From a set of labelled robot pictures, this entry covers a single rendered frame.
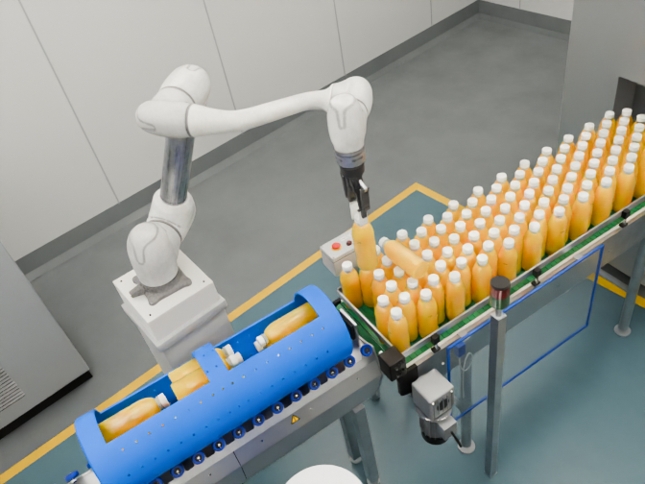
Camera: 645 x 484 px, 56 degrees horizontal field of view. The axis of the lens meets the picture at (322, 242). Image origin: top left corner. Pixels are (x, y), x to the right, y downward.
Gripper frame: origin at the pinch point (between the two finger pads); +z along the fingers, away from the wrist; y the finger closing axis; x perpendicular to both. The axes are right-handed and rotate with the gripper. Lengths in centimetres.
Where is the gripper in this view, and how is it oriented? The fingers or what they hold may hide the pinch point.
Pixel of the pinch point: (358, 213)
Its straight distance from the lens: 196.8
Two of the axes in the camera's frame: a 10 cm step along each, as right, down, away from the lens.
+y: 5.1, 5.1, -6.9
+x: 8.5, -4.4, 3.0
